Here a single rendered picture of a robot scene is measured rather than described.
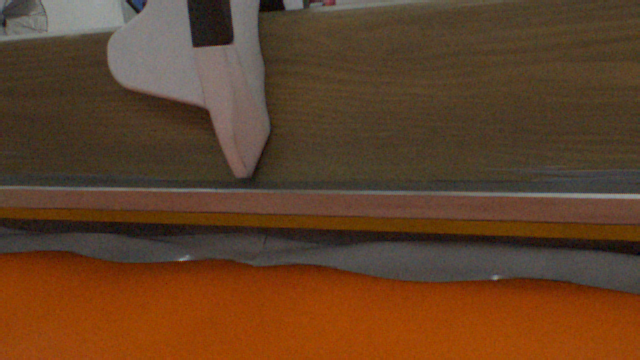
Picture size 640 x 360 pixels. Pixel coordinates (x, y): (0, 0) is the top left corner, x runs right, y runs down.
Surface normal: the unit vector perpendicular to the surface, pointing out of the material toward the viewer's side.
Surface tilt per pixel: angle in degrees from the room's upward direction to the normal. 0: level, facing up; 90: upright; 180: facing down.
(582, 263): 45
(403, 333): 0
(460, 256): 39
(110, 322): 0
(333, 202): 90
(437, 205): 90
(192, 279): 0
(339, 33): 90
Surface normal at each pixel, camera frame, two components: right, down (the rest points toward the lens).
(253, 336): -0.08, -0.96
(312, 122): -0.29, 0.28
